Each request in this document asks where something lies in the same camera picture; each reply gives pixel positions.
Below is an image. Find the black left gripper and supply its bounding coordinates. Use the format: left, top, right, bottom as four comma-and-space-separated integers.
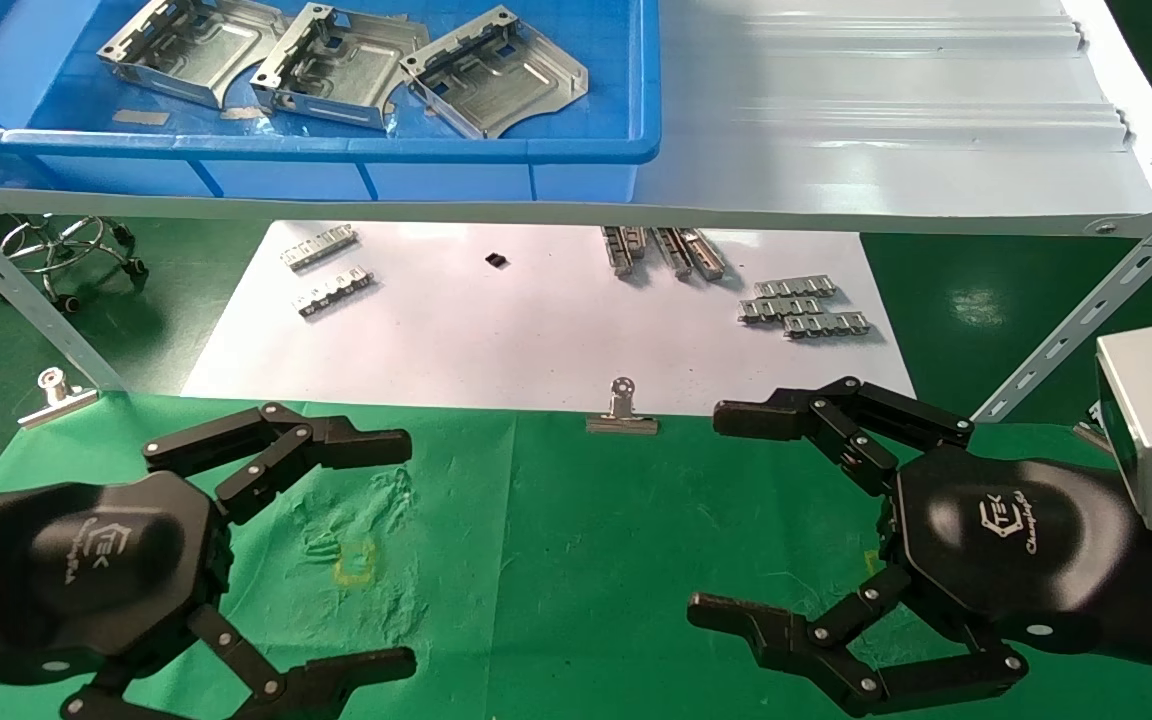
0, 403, 419, 720

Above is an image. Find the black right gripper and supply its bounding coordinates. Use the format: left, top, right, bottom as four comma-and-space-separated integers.
688, 377, 1139, 718

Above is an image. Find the stamped sheet metal bracket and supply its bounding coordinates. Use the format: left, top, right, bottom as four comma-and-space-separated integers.
96, 0, 289, 109
399, 5, 589, 139
249, 2, 431, 131

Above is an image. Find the silver bulldog clip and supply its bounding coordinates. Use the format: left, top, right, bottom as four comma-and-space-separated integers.
18, 367, 99, 431
586, 376, 659, 435

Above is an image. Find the green table cloth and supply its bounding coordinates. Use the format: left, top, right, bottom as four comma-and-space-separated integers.
0, 390, 1152, 720

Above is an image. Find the white sheet on table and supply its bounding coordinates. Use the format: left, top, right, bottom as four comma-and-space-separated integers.
181, 220, 919, 419

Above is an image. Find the grey perforated angle strut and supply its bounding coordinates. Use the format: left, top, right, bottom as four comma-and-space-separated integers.
0, 195, 127, 393
971, 180, 1152, 423

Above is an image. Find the blue plastic bin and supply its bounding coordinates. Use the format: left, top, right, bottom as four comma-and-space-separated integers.
0, 0, 662, 201

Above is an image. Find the chair wheel base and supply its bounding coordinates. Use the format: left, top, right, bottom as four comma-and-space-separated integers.
0, 215, 149, 313

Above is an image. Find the white metal shelf board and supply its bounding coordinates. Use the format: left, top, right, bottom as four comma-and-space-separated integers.
0, 0, 1152, 238

